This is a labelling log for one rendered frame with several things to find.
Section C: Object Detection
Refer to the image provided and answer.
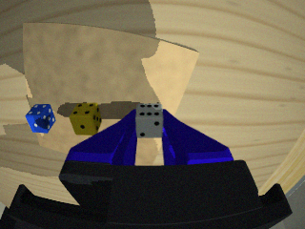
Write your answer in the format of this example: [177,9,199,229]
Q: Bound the blue die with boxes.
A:
[26,104,56,134]

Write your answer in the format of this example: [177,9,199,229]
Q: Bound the tan mat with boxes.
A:
[23,22,200,154]

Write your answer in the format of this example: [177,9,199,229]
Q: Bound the yellow die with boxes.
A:
[69,103,102,135]

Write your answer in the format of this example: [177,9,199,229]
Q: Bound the white dice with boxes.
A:
[135,104,163,138]

